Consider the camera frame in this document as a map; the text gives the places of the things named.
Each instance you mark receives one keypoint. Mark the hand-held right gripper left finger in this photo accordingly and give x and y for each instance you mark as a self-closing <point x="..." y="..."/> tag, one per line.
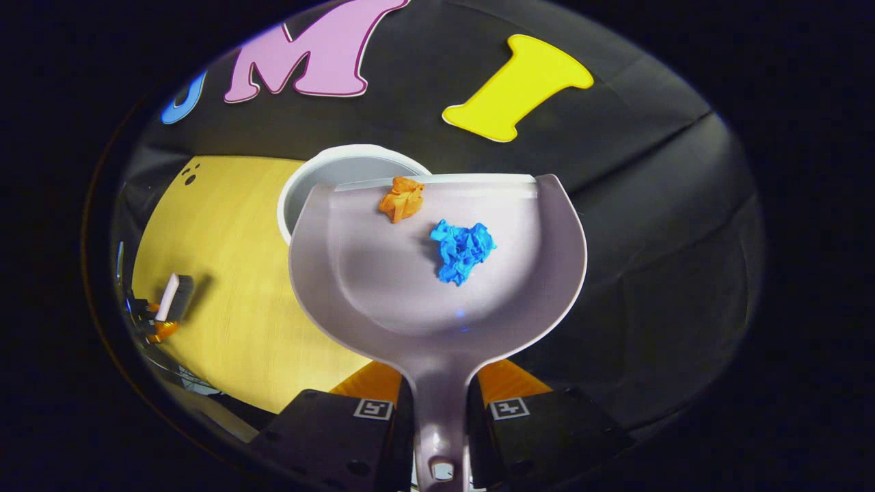
<point x="321" y="444"/>

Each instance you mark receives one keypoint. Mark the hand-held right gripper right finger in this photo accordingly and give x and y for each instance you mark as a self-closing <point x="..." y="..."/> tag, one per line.
<point x="554" y="437"/>

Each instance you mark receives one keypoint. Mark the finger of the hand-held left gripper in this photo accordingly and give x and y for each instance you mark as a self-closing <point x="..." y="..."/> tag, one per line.
<point x="163" y="331"/>

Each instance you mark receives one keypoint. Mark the small pale purple broom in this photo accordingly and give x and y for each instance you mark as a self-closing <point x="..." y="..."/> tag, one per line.
<point x="174" y="297"/>

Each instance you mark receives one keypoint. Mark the pale purple dustpan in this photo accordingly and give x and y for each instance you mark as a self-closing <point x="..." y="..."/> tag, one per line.
<point x="410" y="301"/>

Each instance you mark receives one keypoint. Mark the blue paper trash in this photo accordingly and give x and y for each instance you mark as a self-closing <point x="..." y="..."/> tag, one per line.
<point x="462" y="251"/>

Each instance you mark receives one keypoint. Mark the white ribbed garbage bin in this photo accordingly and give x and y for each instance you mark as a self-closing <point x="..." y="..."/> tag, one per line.
<point x="321" y="174"/>

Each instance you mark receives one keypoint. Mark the orange paper trash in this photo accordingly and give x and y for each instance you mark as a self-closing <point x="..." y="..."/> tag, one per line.
<point x="402" y="199"/>

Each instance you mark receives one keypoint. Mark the yellow wooden desktop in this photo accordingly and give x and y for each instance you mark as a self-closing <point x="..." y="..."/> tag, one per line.
<point x="232" y="273"/>

